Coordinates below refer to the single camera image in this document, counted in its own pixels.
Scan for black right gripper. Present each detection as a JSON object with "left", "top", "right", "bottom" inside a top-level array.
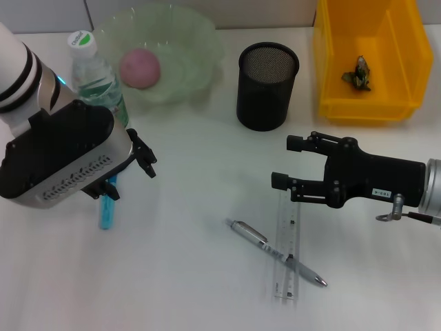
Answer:
[{"left": 271, "top": 130, "right": 428, "bottom": 210}]

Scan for blue and teal scissors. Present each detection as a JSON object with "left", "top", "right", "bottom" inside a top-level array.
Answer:
[{"left": 99, "top": 174, "right": 120, "bottom": 231}]

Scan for pink toy peach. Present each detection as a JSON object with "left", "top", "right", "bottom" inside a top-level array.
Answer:
[{"left": 119, "top": 48, "right": 162, "bottom": 90}]

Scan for clear bottle with green label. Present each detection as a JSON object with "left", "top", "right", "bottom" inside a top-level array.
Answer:
[{"left": 68, "top": 30, "right": 131, "bottom": 128}]

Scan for green plastic wrapper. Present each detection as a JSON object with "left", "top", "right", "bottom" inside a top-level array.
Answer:
[{"left": 340, "top": 54, "right": 373, "bottom": 92}]

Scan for clear plastic ruler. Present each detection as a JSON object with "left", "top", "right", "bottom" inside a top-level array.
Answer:
[{"left": 274, "top": 192, "right": 302, "bottom": 299}]

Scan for silver ballpoint pen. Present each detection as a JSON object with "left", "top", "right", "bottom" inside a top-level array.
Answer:
[{"left": 225, "top": 218, "right": 329, "bottom": 288}]

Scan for green translucent fruit bowl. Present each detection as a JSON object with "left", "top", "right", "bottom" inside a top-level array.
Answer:
[{"left": 91, "top": 3, "right": 225, "bottom": 113}]

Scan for black mesh cup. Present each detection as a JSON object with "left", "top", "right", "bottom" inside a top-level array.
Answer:
[{"left": 236, "top": 41, "right": 300, "bottom": 132}]

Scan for yellow plastic bin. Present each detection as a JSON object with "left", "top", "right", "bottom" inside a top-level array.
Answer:
[{"left": 312, "top": 0, "right": 434, "bottom": 126}]

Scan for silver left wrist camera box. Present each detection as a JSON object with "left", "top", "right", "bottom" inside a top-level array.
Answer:
[{"left": 0, "top": 101, "right": 135, "bottom": 210}]

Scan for right gripper cable with plugs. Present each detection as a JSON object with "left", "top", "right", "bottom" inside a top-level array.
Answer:
[{"left": 375, "top": 192, "right": 441, "bottom": 225}]

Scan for grey vertical wall trim strip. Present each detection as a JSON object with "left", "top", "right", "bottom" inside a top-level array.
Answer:
[{"left": 83, "top": 0, "right": 95, "bottom": 32}]

